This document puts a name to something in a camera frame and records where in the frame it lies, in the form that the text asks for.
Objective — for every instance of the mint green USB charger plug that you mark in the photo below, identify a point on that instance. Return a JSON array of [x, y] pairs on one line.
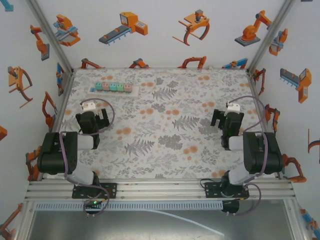
[[120, 87]]

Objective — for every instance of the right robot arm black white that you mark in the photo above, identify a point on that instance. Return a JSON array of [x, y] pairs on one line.
[[262, 155]]

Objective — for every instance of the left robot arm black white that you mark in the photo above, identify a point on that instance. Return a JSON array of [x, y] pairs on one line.
[[52, 155]]

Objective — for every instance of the pink USB charger plug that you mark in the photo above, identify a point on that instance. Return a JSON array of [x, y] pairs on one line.
[[128, 88], [105, 87]]

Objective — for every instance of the pale teal USB charger plug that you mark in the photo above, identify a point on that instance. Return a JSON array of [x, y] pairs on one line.
[[98, 86]]

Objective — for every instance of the floral patterned table mat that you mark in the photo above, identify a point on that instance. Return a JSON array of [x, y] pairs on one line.
[[162, 130]]

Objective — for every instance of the white tube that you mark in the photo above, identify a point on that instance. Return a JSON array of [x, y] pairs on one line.
[[190, 220]]

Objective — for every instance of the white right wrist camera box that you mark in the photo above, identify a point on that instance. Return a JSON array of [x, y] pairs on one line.
[[232, 108]]

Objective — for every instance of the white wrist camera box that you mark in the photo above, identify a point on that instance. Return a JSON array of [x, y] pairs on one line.
[[232, 108], [88, 106]]

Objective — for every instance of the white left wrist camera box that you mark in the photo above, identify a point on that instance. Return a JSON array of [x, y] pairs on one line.
[[88, 106]]

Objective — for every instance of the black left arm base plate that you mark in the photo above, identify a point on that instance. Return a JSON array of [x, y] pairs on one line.
[[112, 191]]

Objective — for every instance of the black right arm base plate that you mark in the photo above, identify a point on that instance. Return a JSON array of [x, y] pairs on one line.
[[211, 191]]

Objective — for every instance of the aluminium frame rail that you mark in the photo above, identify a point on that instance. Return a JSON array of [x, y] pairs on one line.
[[160, 190]]

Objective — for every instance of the aluminium corner post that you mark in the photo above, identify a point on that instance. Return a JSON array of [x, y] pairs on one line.
[[271, 32], [50, 32]]

